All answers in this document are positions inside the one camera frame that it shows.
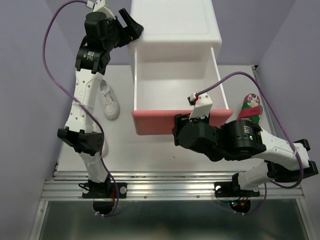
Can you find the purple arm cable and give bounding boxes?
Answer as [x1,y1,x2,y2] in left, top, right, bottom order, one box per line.
[194,71,305,217]
[43,0,120,218]

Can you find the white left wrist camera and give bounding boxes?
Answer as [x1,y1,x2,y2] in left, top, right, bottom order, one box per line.
[86,0,116,19]

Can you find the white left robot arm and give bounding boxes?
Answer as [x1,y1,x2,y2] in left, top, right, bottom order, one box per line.
[57,8,144,197]

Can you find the red patterned sandal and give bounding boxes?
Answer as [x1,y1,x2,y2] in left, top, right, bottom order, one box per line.
[237,93,263,124]

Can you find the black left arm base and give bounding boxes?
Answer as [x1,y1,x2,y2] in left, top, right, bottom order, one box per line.
[78,178,127,199]

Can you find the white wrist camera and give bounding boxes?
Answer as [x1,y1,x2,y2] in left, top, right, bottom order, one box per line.
[86,0,116,19]
[187,92,213,121]

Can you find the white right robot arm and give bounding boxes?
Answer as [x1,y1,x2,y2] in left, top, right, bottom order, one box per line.
[172,114,319,195]

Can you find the white sneaker far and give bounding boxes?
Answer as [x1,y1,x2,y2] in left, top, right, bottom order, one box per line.
[99,80,120,121]

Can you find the white sneaker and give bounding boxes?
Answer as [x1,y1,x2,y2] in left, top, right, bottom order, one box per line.
[99,138,109,158]
[99,80,120,121]

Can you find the white shoe cabinet frame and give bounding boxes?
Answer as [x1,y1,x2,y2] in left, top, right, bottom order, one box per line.
[128,0,222,79]

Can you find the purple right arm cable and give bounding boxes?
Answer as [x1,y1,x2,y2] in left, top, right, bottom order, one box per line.
[194,71,305,217]

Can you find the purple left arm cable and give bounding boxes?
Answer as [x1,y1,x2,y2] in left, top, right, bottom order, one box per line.
[43,0,120,218]

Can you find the white sneaker near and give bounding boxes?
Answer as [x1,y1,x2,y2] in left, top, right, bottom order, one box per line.
[99,138,109,158]

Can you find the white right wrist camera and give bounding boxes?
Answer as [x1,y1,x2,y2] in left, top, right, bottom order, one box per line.
[187,92,213,121]

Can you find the pink drawer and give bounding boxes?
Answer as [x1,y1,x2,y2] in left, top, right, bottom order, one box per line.
[131,45,221,136]

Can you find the aluminium mounting rail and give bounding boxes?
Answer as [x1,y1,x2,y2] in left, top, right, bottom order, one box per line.
[41,171,306,201]

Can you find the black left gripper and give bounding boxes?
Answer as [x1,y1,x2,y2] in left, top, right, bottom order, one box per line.
[103,9,143,51]

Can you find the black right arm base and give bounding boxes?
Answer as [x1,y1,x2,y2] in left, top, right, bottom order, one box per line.
[214,180,260,199]

